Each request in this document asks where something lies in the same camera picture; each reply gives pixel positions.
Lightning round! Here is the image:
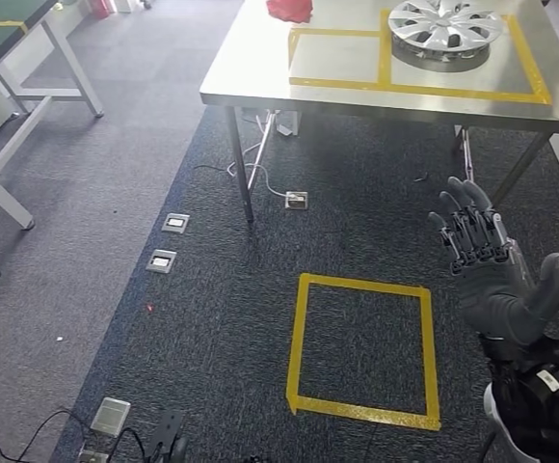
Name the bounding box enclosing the grey plastic wheel hubcap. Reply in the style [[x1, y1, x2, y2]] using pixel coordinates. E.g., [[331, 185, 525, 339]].
[[387, 0, 506, 54]]

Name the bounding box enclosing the black floor cable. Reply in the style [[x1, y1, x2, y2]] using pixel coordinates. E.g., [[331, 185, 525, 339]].
[[0, 408, 91, 463]]

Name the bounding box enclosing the small yellow tape rectangle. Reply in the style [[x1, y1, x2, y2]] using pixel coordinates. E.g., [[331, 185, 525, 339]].
[[287, 9, 394, 88]]

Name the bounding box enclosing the red crumpled plastic bag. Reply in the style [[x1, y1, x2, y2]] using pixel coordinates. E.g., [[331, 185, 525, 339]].
[[266, 0, 315, 25]]

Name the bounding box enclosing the floor socket with white cable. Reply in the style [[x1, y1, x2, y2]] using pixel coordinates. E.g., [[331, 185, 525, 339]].
[[284, 190, 309, 211]]

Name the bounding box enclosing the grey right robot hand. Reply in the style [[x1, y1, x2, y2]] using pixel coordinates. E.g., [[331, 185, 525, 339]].
[[427, 177, 559, 346]]

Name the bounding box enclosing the yellow floor tape square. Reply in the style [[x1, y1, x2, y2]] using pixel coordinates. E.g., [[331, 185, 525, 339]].
[[285, 272, 442, 432]]

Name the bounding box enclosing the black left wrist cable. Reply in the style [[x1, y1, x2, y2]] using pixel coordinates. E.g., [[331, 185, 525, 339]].
[[106, 426, 148, 463]]

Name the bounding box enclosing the steel workbench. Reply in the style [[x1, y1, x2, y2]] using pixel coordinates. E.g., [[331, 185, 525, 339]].
[[199, 0, 559, 225]]

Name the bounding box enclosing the steel floor socket box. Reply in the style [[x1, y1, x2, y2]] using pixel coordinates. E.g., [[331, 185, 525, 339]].
[[161, 212, 191, 234], [145, 249, 177, 275]]

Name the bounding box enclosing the white floor cable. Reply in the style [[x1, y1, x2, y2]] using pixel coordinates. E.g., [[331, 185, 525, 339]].
[[226, 115, 287, 200]]

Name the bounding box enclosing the large yellow tape rectangle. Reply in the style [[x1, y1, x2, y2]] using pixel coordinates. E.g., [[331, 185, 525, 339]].
[[379, 7, 554, 107]]

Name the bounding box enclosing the closed steel floor plate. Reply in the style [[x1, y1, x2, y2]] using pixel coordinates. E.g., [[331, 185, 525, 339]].
[[90, 396, 132, 438]]

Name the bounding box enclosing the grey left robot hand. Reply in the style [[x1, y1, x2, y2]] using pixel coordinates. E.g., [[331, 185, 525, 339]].
[[168, 435, 189, 463]]

